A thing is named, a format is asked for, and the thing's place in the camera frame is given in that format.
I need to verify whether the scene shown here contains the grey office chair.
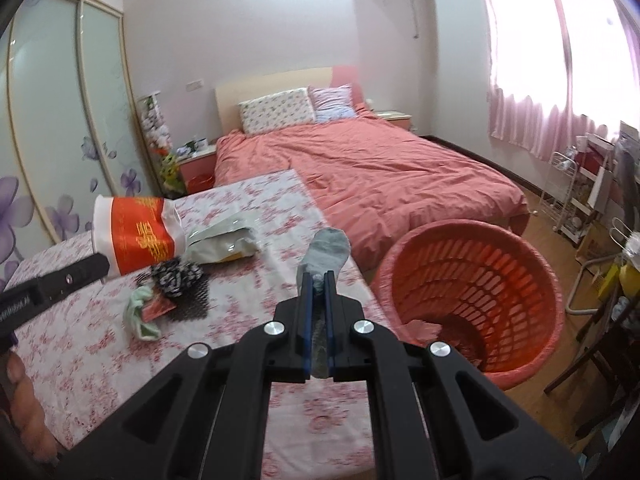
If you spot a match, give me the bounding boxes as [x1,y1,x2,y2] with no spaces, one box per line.
[617,145,640,232]

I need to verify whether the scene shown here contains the white wire rack cart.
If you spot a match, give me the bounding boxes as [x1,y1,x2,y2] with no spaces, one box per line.
[537,152,577,234]

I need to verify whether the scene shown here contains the table with floral tablecloth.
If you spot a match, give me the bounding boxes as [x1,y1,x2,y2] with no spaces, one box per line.
[2,167,401,480]

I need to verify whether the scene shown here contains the dark wooden chair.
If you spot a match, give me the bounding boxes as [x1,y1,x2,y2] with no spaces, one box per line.
[545,260,640,437]

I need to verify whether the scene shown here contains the yellow and green plush toy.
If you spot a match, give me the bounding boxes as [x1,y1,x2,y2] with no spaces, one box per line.
[160,152,186,196]

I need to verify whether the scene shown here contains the red and white bag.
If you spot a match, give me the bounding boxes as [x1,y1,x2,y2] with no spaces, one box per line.
[92,195,184,277]

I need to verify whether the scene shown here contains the orange and white snack packet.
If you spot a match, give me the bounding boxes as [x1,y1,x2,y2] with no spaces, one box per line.
[400,320,444,347]

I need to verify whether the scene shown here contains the green cloth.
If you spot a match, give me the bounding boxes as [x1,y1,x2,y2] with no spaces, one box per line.
[123,285,166,342]

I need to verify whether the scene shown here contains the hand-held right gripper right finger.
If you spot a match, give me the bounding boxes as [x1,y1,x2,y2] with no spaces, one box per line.
[325,270,583,480]

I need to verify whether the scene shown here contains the pink striped pillow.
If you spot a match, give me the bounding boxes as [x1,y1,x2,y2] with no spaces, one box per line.
[307,84,359,124]

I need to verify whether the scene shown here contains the bed with pink duvet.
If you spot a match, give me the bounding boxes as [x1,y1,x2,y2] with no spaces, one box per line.
[214,105,529,272]

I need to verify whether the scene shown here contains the black floral cloth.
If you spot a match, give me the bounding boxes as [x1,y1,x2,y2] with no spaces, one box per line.
[149,257,205,301]

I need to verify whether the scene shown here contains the pink curtain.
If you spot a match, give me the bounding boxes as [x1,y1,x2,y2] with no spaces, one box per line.
[472,0,576,156]
[550,0,640,144]

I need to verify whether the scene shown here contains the orange plastic laundry basket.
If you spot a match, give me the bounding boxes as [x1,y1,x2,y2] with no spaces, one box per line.
[370,219,565,392]

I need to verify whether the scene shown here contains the air conditioner pipe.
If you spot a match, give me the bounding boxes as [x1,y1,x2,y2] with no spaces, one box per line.
[409,0,424,41]

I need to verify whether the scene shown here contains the red box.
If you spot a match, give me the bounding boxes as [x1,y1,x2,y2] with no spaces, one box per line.
[575,152,609,177]

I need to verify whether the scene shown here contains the white shelf trolley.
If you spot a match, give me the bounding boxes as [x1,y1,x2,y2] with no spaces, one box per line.
[560,135,617,249]

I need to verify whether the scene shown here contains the hanging plush toys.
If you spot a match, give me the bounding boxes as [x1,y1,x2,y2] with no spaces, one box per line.
[140,94,174,154]

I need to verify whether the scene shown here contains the grey sock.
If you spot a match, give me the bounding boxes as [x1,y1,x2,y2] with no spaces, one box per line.
[297,227,351,382]

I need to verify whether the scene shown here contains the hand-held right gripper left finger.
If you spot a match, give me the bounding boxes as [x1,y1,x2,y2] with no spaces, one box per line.
[55,266,315,480]

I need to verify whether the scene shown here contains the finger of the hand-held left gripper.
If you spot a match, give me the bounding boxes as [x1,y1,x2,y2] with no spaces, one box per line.
[36,252,111,307]

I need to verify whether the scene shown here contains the yellow plastic tub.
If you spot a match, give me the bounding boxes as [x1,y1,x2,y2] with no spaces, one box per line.
[597,260,624,302]

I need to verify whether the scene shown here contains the wardrobe with flowered glass doors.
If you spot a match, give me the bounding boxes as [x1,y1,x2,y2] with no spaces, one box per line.
[0,0,151,281]

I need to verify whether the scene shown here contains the pink nightstand with clutter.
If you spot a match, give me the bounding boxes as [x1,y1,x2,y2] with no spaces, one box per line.
[177,144,219,194]

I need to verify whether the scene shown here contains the red wrapper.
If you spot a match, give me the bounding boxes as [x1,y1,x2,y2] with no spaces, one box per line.
[141,296,176,322]

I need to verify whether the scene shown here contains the white metal tube frame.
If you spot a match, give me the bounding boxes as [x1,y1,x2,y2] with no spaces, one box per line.
[565,220,632,317]

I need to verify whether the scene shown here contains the beige and pink bed headboard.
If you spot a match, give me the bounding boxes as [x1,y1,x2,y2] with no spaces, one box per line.
[215,65,368,134]

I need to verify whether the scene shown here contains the floral pillow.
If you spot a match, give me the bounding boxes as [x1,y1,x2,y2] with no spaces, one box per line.
[238,87,317,135]

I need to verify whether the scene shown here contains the person's left hand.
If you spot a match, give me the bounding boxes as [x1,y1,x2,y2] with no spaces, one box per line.
[0,351,59,462]

